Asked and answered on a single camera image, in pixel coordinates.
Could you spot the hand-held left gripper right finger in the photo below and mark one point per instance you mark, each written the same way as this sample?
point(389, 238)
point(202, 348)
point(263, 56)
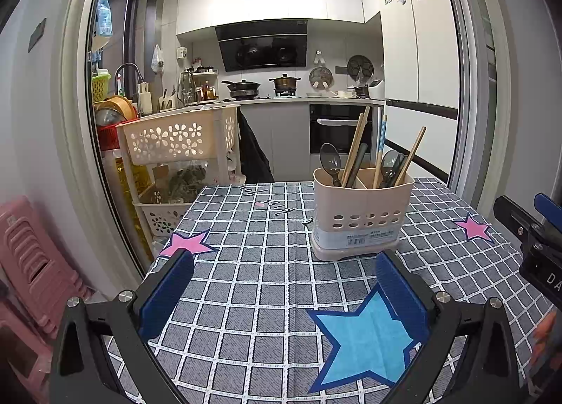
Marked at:
point(401, 294)

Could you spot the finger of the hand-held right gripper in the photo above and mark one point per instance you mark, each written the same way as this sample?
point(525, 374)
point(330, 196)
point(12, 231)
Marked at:
point(511, 213)
point(551, 208)

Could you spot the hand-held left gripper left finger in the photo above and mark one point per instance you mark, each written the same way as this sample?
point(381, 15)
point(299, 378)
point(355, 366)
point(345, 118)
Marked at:
point(169, 294)

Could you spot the beige plastic utensil holder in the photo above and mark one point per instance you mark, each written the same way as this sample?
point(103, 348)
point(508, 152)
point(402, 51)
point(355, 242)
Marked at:
point(364, 219)

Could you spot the blue patterned wooden chopstick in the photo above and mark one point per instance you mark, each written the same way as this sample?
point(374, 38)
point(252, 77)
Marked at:
point(383, 136)

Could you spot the person's right forearm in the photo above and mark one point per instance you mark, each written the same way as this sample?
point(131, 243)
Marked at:
point(546, 342)

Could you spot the grey checked star tablecloth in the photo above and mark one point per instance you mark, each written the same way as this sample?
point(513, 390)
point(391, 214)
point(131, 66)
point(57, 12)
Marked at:
point(263, 263)

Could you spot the yellow translucent container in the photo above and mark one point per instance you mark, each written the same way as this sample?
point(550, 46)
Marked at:
point(129, 186)

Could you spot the bag of green vegetables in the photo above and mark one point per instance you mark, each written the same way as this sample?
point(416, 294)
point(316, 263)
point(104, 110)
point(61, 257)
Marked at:
point(186, 180)

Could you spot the pink plastic stool stack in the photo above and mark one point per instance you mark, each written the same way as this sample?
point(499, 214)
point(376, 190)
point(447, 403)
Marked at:
point(39, 254)

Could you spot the beige tiered basket cart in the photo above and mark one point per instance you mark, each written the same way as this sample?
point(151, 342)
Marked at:
point(167, 140)

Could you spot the black hanging cloth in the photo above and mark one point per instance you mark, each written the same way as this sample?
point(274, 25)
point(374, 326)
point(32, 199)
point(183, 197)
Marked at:
point(254, 149)

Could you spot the red plastic basin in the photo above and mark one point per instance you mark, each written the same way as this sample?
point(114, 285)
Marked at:
point(109, 134)

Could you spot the black built-in oven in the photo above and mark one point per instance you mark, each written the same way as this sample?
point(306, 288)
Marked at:
point(333, 131)

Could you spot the white refrigerator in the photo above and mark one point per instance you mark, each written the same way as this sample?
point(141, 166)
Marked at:
point(417, 57)

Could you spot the small dark countertop appliance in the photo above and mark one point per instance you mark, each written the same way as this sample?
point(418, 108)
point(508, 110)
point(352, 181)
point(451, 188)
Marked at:
point(363, 90)

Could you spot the round wooden boards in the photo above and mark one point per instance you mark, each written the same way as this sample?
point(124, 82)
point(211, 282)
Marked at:
point(119, 107)

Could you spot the white knife block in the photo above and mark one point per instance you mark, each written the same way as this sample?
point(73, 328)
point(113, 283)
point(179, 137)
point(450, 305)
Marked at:
point(145, 100)

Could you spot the grey kitchen counter cabinet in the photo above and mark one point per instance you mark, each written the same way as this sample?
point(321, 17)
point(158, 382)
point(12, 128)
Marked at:
point(285, 131)

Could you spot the spice rack with bottles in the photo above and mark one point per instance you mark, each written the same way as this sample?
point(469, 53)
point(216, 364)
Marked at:
point(200, 88)

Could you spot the round metal steamer rack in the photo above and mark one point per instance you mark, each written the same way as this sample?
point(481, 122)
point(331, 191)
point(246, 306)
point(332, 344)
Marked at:
point(322, 78)
point(360, 66)

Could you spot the green plastic basket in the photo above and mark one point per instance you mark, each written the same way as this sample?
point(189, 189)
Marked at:
point(101, 87)

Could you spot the black wok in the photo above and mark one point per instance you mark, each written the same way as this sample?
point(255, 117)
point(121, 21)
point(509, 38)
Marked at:
point(241, 87)

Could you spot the metal kitchen faucet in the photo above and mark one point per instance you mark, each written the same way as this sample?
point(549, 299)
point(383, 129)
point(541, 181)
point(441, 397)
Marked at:
point(127, 66)

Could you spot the white hanging plastic bag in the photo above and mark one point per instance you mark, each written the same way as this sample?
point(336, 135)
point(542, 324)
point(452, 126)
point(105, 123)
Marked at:
point(157, 61)

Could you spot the brown lidded cooking pot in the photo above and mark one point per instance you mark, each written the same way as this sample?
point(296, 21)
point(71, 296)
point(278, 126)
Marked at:
point(285, 82)

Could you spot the black range hood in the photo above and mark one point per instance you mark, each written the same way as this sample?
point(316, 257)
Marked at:
point(263, 48)

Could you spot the blue plastic bag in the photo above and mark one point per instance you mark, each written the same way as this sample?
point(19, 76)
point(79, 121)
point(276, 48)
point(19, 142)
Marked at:
point(103, 17)

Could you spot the white upper kitchen cabinets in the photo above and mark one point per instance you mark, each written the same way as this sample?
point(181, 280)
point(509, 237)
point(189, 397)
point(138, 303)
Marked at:
point(272, 0)

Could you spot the grey sliding door frame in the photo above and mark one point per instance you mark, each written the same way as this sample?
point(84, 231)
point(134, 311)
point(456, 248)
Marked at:
point(79, 123)

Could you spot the white wall outlet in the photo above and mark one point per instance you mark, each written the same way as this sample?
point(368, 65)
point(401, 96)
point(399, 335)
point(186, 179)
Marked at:
point(181, 53)

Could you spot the white wall hook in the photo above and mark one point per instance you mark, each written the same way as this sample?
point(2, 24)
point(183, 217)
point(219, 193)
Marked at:
point(318, 57)

